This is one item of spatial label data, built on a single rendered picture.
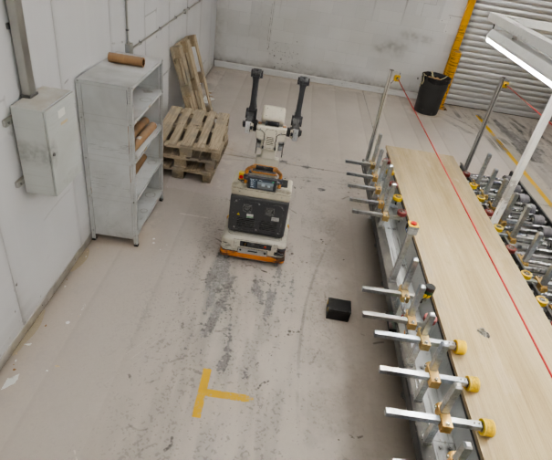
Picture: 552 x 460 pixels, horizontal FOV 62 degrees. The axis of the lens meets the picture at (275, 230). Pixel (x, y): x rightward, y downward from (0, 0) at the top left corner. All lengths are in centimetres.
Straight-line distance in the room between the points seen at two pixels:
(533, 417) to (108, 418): 249
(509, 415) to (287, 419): 141
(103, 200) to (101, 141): 58
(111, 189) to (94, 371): 161
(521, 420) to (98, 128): 354
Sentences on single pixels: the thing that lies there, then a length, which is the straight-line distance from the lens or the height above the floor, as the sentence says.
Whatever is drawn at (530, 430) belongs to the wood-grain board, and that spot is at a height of 90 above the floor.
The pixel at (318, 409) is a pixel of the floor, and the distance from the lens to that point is 348.
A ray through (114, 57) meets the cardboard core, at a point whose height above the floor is 160.
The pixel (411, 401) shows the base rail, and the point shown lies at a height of 70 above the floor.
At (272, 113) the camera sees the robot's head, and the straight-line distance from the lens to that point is 423.
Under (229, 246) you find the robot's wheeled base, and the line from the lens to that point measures 437.
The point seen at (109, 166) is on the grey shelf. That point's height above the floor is 83.
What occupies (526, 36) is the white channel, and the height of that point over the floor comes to 244.
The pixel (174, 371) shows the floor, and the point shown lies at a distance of 355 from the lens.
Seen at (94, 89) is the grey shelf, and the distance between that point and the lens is 399.
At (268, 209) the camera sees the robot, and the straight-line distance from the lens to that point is 419.
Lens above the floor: 281
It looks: 34 degrees down
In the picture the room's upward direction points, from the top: 10 degrees clockwise
